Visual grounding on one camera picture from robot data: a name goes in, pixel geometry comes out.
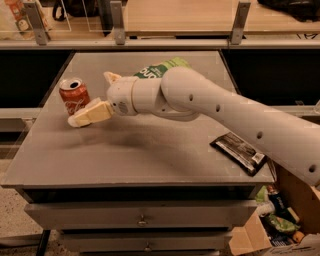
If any orange white packet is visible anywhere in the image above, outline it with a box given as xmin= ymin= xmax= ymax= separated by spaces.
xmin=4 ymin=0 xmax=32 ymax=33

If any metal bracket post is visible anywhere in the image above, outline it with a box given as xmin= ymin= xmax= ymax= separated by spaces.
xmin=23 ymin=0 xmax=49 ymax=46
xmin=229 ymin=0 xmax=251 ymax=45
xmin=110 ymin=0 xmax=126 ymax=45

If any green snack bag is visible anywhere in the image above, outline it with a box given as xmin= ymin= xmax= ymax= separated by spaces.
xmin=136 ymin=57 xmax=190 ymax=79

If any grey drawer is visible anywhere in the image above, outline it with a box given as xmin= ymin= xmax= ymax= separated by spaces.
xmin=25 ymin=200 xmax=256 ymax=230
xmin=61 ymin=231 xmax=232 ymax=252

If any black snack bar wrapper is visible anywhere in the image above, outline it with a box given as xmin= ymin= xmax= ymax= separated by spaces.
xmin=210 ymin=132 xmax=267 ymax=177

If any left metal bracket post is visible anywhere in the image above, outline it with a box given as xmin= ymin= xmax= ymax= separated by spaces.
xmin=23 ymin=0 xmax=49 ymax=46

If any upper grey drawer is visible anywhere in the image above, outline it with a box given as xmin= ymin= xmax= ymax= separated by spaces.
xmin=25 ymin=200 xmax=256 ymax=230

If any lower grey drawer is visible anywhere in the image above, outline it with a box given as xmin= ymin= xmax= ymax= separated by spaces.
xmin=61 ymin=231 xmax=232 ymax=252

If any red coca-cola can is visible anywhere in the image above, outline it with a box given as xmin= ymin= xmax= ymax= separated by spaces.
xmin=59 ymin=78 xmax=90 ymax=115

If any middle metal bracket post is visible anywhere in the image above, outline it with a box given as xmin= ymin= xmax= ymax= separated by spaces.
xmin=110 ymin=0 xmax=126 ymax=45

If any cardboard box of snacks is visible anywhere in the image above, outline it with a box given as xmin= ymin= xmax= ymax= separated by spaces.
xmin=228 ymin=166 xmax=320 ymax=256

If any right metal bracket post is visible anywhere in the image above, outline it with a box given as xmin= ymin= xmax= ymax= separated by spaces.
xmin=229 ymin=0 xmax=251 ymax=45

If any black bag top left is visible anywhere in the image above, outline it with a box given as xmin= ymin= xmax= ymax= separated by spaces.
xmin=52 ymin=0 xmax=99 ymax=22

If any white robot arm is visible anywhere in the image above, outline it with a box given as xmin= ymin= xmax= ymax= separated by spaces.
xmin=68 ymin=67 xmax=320 ymax=187

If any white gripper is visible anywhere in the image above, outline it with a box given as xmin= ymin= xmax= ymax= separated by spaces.
xmin=68 ymin=71 xmax=137 ymax=128

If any black bag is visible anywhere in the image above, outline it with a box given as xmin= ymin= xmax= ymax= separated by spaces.
xmin=52 ymin=0 xmax=99 ymax=22
xmin=257 ymin=0 xmax=320 ymax=22

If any black bag top right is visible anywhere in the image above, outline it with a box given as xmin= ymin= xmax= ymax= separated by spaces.
xmin=257 ymin=0 xmax=320 ymax=22

